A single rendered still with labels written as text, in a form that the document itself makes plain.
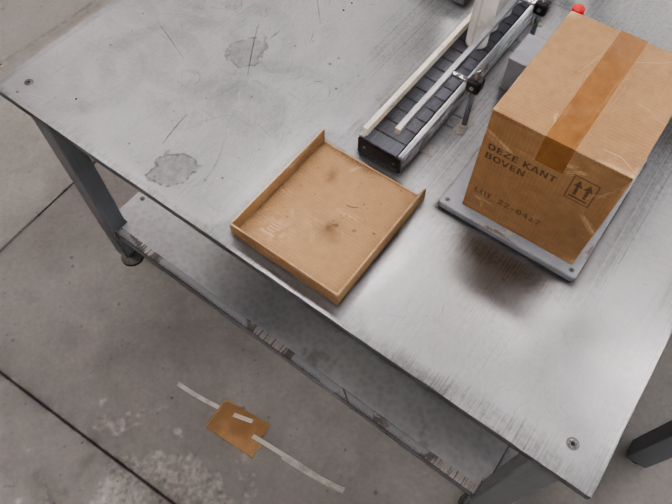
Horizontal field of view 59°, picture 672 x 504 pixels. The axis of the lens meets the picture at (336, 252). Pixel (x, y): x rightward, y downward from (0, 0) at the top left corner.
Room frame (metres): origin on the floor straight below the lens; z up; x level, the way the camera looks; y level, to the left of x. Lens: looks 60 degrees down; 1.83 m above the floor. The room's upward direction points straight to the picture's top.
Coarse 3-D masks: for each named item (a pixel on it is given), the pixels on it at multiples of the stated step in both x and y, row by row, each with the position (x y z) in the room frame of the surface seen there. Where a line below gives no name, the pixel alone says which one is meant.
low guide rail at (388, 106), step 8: (464, 24) 1.13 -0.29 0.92; (456, 32) 1.11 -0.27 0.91; (448, 40) 1.08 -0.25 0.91; (440, 48) 1.05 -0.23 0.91; (432, 56) 1.03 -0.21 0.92; (440, 56) 1.05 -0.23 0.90; (424, 64) 1.00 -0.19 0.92; (432, 64) 1.02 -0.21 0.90; (416, 72) 0.98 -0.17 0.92; (424, 72) 0.99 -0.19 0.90; (408, 80) 0.95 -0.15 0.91; (416, 80) 0.97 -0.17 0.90; (400, 88) 0.93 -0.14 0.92; (408, 88) 0.94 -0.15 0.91; (392, 96) 0.91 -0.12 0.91; (400, 96) 0.91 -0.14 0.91; (384, 104) 0.89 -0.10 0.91; (392, 104) 0.89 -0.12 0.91; (384, 112) 0.87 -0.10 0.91; (376, 120) 0.84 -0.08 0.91; (368, 128) 0.82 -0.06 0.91
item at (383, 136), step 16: (512, 16) 1.21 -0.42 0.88; (464, 32) 1.15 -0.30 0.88; (496, 32) 1.15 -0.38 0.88; (448, 48) 1.09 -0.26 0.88; (464, 48) 1.09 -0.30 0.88; (448, 64) 1.04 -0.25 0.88; (464, 64) 1.04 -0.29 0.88; (432, 80) 0.99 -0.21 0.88; (448, 80) 0.99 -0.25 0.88; (416, 96) 0.94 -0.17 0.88; (448, 96) 0.94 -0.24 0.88; (400, 112) 0.90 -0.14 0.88; (432, 112) 0.90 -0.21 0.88; (384, 128) 0.85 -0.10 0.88; (416, 128) 0.85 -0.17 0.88; (384, 144) 0.81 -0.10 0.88; (400, 144) 0.81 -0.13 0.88
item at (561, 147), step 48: (576, 48) 0.82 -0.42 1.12; (624, 48) 0.82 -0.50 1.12; (528, 96) 0.71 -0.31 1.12; (576, 96) 0.71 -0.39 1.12; (624, 96) 0.71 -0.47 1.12; (528, 144) 0.63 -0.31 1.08; (576, 144) 0.60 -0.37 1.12; (624, 144) 0.61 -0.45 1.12; (480, 192) 0.66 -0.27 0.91; (528, 192) 0.62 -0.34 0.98; (576, 192) 0.57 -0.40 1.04; (624, 192) 0.54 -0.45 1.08; (528, 240) 0.59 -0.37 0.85; (576, 240) 0.55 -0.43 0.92
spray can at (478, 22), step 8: (480, 0) 1.10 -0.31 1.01; (488, 0) 1.09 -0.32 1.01; (496, 0) 1.09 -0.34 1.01; (480, 8) 1.09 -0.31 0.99; (488, 8) 1.09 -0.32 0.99; (496, 8) 1.10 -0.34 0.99; (472, 16) 1.11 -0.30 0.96; (480, 16) 1.09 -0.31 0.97; (488, 16) 1.09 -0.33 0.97; (472, 24) 1.10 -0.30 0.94; (480, 24) 1.09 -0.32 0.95; (488, 24) 1.09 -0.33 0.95; (472, 32) 1.10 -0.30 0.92; (480, 32) 1.09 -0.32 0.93; (472, 40) 1.09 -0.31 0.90; (480, 48) 1.09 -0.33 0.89
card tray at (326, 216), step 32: (320, 160) 0.80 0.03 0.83; (352, 160) 0.80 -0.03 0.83; (288, 192) 0.72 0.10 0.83; (320, 192) 0.72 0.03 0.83; (352, 192) 0.72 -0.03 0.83; (384, 192) 0.72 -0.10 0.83; (256, 224) 0.64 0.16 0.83; (288, 224) 0.64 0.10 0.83; (320, 224) 0.64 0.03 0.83; (352, 224) 0.64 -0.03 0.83; (384, 224) 0.64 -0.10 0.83; (288, 256) 0.56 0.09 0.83; (320, 256) 0.56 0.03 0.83; (352, 256) 0.57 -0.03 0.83; (320, 288) 0.49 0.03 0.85
